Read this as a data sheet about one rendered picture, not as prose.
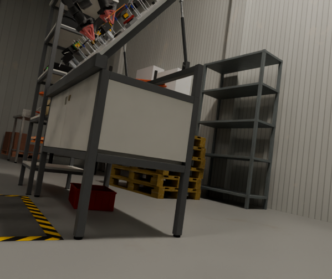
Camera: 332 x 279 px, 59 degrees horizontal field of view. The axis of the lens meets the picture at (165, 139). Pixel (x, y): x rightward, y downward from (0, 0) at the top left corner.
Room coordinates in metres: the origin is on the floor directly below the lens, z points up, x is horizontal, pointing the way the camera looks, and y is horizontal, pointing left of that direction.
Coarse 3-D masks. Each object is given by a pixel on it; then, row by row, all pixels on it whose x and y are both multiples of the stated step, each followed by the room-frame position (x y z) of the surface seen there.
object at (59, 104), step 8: (56, 96) 2.17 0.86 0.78; (64, 96) 1.94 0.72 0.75; (56, 104) 2.13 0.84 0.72; (64, 104) 1.90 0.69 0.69; (56, 112) 2.09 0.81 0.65; (64, 112) 1.87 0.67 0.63; (48, 120) 2.29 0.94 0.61; (56, 120) 2.05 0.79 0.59; (48, 128) 2.24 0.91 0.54; (56, 128) 2.01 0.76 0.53; (48, 136) 2.20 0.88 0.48; (56, 136) 1.97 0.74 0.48; (48, 144) 2.15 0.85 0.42; (56, 144) 1.94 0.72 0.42
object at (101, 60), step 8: (96, 56) 1.33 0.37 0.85; (104, 56) 1.34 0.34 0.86; (88, 64) 1.41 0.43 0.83; (96, 64) 1.33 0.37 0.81; (104, 64) 1.35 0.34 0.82; (72, 72) 1.67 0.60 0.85; (80, 72) 1.52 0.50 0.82; (88, 72) 1.44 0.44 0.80; (96, 72) 1.42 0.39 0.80; (64, 80) 1.82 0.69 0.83; (72, 80) 1.66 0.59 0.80; (80, 80) 1.64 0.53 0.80; (48, 88) 2.27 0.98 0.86; (56, 88) 2.01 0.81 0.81; (64, 88) 1.91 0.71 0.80; (48, 96) 2.30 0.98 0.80
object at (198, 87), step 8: (200, 64) 1.65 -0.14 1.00; (176, 72) 1.84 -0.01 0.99; (184, 72) 1.76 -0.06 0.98; (192, 72) 1.69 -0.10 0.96; (200, 72) 1.65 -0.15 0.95; (152, 80) 2.10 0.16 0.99; (160, 80) 2.00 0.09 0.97; (168, 80) 1.93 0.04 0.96; (200, 80) 1.66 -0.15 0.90; (192, 88) 1.67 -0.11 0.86; (200, 88) 1.66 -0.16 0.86
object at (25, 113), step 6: (24, 114) 5.85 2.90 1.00; (30, 114) 5.93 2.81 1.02; (36, 114) 5.99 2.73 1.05; (24, 120) 5.90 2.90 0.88; (12, 132) 6.41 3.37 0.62; (12, 138) 6.41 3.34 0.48; (18, 138) 5.90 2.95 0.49; (12, 144) 6.42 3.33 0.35; (18, 144) 5.88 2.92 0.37; (18, 150) 5.89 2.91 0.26; (60, 156) 6.46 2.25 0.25; (66, 156) 6.64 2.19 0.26
